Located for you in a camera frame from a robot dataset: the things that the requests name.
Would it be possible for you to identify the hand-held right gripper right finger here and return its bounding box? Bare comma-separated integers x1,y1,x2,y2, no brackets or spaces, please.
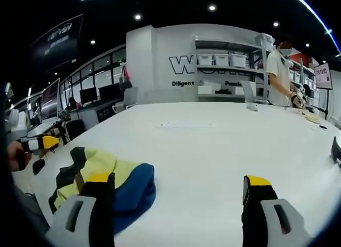
241,174,312,247

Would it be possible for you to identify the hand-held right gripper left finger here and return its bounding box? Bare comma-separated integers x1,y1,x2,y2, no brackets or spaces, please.
45,171,116,247

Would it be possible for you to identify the yellow blue black garment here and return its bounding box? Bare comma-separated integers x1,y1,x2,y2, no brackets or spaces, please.
48,146,157,236

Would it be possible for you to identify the person's left hand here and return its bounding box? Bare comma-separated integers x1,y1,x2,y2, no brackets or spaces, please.
7,139,33,174

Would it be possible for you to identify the small black flat pad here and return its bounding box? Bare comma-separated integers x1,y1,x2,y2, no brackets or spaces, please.
32,158,46,176

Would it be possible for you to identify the black office chair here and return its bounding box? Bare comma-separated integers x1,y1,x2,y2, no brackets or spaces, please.
64,119,86,142

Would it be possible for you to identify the large tilted display screen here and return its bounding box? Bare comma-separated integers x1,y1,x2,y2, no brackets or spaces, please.
40,77,61,120

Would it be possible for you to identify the person's grey clothing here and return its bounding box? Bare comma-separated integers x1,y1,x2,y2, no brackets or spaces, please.
12,190,52,233

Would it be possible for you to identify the black computer monitor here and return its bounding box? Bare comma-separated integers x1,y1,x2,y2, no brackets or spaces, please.
98,83,123,101
79,87,98,105

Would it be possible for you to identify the black object at table edge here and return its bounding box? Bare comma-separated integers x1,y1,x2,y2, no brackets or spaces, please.
330,136,341,167

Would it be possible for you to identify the cream cloth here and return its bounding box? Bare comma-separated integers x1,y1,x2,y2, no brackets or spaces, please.
300,109,325,124

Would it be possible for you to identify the hanging grey pink bag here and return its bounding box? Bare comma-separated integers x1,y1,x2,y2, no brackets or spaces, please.
118,65,133,89

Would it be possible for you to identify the black hanging banner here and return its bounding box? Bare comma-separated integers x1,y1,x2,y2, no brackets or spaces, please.
29,13,84,70

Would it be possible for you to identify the white chair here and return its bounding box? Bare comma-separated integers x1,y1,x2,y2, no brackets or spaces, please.
243,80,269,104

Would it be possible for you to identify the grey storage shelf unit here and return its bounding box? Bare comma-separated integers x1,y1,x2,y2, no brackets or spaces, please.
195,38,270,102

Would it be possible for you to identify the pink display screen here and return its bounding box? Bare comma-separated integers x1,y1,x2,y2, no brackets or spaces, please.
314,62,334,90

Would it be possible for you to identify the white storage bin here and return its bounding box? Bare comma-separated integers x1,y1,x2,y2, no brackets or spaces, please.
198,54,214,67
214,53,230,67
229,52,247,68

